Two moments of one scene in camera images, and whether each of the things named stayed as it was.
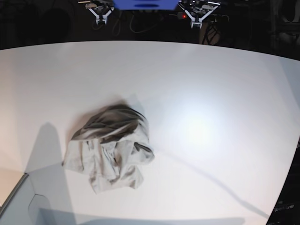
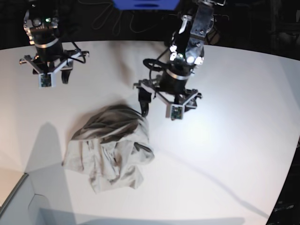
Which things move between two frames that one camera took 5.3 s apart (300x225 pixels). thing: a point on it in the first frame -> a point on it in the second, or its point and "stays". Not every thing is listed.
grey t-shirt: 110,146 stays
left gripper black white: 101,9 -> 49,57
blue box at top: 146,4 stays
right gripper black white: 198,10 -> 171,86
